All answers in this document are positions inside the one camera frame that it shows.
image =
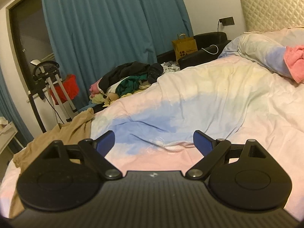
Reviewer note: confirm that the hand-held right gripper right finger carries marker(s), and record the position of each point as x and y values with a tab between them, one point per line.
201	142

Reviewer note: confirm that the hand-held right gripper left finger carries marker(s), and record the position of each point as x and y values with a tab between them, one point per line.
105	142

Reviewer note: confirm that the tan hoodie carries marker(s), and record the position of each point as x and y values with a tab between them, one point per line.
59	135

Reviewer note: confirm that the pile of clothes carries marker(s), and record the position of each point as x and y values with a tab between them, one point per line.
128	78

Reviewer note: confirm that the pastel duvet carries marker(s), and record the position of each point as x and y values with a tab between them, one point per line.
201	99

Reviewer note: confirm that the red cloth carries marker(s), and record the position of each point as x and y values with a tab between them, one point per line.
68	87

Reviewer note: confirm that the garment steamer stand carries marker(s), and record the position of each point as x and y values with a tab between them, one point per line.
53	85

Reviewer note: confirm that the yellow paper bag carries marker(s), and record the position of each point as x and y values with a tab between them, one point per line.
185	49

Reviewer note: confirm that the white vanity desk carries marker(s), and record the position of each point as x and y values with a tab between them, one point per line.
7	135

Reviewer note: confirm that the narrow blue curtain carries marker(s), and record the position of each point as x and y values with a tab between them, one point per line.
11	104

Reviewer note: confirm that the black leather armchair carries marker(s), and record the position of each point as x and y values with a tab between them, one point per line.
209	40

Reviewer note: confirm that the wide blue curtain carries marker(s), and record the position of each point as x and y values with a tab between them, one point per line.
106	28

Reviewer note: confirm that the pink towel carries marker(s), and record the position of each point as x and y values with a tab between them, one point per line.
295	61

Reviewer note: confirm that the quilted cream headboard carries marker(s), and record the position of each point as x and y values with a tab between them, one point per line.
273	9

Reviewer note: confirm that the black wall socket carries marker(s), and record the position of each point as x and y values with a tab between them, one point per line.
227	21

